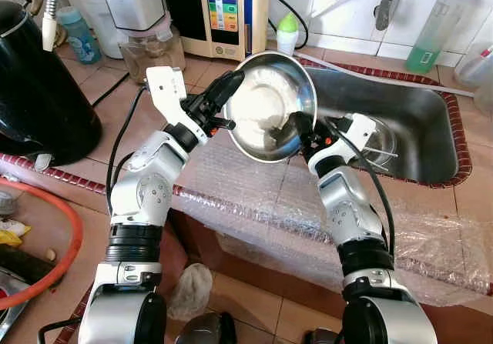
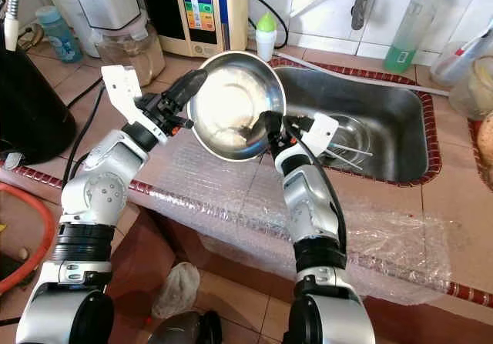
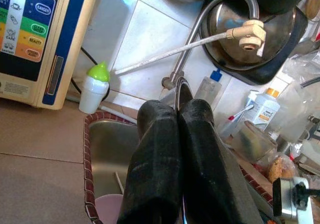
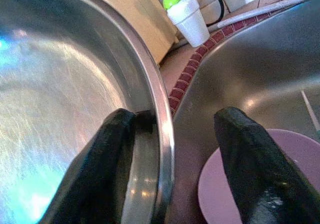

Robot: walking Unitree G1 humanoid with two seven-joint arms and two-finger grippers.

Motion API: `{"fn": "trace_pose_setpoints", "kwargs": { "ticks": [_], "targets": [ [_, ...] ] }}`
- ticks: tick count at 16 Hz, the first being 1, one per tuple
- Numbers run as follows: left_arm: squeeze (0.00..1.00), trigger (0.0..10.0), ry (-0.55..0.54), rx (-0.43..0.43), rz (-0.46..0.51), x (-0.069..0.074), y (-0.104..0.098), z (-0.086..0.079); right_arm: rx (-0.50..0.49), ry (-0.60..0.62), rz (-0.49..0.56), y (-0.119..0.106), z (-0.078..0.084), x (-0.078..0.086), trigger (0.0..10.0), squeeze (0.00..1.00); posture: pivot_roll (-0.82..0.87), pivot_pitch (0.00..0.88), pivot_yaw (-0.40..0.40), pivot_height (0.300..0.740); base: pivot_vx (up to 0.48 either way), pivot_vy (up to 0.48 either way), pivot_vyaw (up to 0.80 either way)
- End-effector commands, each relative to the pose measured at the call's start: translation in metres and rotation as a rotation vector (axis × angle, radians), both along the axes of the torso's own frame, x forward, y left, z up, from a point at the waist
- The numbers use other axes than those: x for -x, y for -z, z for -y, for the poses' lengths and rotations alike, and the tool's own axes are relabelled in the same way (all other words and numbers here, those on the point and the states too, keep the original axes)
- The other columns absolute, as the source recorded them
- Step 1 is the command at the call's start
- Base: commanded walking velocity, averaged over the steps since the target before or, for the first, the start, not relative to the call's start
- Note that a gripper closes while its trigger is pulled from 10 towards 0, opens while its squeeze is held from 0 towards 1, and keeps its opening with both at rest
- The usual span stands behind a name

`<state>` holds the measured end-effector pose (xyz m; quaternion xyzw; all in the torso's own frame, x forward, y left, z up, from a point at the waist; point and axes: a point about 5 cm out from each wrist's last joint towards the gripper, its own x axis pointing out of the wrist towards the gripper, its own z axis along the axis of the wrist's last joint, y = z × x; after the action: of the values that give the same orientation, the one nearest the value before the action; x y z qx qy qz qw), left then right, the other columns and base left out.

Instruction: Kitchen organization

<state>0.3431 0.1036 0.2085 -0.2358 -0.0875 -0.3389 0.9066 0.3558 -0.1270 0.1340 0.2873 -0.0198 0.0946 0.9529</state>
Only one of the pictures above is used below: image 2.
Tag grey water hose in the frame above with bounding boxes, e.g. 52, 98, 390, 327
281, 52, 451, 97

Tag stainless steel sink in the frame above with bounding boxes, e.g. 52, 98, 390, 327
277, 65, 432, 185

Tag white plastic jug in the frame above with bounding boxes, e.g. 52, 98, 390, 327
50, 0, 101, 56

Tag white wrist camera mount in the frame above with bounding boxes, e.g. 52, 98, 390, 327
100, 65, 164, 141
289, 113, 341, 159

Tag white bottle green cap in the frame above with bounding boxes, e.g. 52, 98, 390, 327
254, 13, 278, 62

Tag large clear plastic container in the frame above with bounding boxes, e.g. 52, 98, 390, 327
448, 55, 493, 120

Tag white toothpaste tube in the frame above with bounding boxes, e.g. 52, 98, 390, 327
443, 21, 493, 75

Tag glass jar brown contents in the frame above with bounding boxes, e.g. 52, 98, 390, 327
96, 19, 166, 83

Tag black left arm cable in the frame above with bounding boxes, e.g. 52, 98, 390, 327
63, 82, 109, 206

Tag black electric kettle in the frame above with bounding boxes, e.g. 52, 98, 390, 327
0, 44, 74, 166

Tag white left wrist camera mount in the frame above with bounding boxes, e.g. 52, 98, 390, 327
100, 65, 164, 141

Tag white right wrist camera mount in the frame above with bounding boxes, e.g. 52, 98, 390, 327
289, 113, 341, 159

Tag dark left robot foot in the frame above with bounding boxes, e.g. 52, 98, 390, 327
146, 311, 220, 344

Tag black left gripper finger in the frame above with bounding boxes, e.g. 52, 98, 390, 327
163, 68, 209, 114

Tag beige water ionizer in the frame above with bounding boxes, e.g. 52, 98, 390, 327
176, 0, 249, 58

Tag green dish soap bottle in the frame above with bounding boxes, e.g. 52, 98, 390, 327
384, 0, 444, 73

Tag thin green-tipped chopstick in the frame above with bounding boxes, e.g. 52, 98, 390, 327
327, 148, 374, 164

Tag teal plastic bottle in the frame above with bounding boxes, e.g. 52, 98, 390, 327
35, 5, 82, 62

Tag white water filter appliance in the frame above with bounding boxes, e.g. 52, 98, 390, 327
68, 0, 146, 31

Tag crumpled white cloth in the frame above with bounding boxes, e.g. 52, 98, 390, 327
150, 262, 201, 319

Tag clear bubble wrap sheet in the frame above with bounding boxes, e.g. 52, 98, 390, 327
129, 140, 459, 302

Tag small clear plastic cup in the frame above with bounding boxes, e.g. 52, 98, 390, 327
430, 40, 471, 87

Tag plastic bag of food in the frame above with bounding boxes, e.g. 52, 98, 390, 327
476, 113, 493, 168

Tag orange rimmed basin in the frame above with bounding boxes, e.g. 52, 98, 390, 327
0, 182, 56, 295

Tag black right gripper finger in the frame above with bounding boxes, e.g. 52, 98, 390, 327
243, 113, 280, 145

